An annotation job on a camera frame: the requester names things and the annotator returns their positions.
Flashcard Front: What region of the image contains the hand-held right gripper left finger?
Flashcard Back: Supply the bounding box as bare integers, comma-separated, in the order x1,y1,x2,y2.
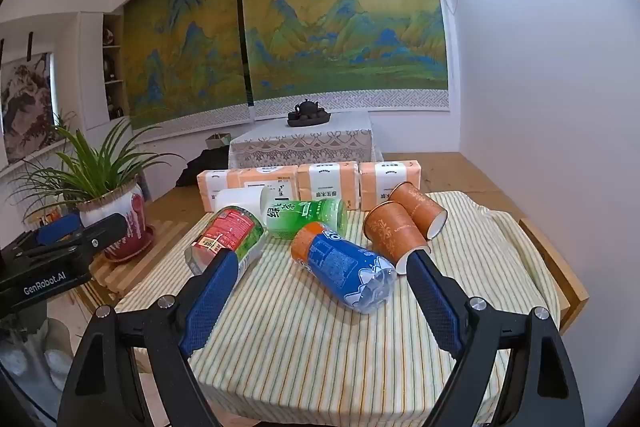
59,249,240,427

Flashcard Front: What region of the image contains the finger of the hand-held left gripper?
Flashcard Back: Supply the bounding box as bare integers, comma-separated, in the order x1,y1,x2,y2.
36,213,84,245
72,212,128,254

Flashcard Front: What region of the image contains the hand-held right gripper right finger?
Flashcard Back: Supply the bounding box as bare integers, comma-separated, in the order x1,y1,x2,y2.
405,248,586,427

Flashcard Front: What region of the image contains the orange patterned paper cup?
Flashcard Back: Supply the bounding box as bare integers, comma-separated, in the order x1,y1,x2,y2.
389,181,449,241
363,201,432,276

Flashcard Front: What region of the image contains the white paper cup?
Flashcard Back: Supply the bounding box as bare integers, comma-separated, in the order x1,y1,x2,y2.
214,186,271,216

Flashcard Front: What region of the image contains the potted green plant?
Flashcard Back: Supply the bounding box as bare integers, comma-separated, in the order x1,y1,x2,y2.
7,113,187,259

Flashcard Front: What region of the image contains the red plant saucer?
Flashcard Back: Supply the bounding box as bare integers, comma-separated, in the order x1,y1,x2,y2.
102,224,157,264

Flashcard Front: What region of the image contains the red label plastic bottle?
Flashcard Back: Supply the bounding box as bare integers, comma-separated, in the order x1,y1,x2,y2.
184,206,269,279

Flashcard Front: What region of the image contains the striped cloth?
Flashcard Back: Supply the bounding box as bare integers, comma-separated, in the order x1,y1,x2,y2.
114,191,561,427

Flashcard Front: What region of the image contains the blue label plastic bottle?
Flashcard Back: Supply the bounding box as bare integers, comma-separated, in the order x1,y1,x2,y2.
291,222,398,315

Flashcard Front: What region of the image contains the black bag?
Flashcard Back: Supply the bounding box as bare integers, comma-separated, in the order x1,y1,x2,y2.
174,150,231,189

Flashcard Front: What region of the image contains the orange tissue pack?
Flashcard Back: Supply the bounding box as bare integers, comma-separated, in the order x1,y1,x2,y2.
196,166,300,213
296,161,362,210
359,159,422,212

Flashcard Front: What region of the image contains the ink painting scroll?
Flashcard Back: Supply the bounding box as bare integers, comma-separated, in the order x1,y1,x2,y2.
0,52,57,166

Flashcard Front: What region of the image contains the green label plastic bottle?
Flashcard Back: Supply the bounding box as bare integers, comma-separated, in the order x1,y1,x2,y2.
265,198,349,241

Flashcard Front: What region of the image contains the lace covered table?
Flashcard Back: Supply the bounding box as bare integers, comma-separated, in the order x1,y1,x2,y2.
228,112,385,170

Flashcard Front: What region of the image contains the dark tea tray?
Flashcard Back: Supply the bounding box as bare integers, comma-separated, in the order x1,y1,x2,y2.
286,109,332,128

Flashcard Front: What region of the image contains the dark teapot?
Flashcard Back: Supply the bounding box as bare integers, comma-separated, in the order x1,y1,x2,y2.
293,98,321,118

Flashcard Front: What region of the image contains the wooden wall shelf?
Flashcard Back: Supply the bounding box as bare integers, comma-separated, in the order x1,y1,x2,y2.
102,12,132,124

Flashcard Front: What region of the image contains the landscape wall hanging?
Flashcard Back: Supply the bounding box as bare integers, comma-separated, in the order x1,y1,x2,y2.
239,0,451,120
122,0,254,132

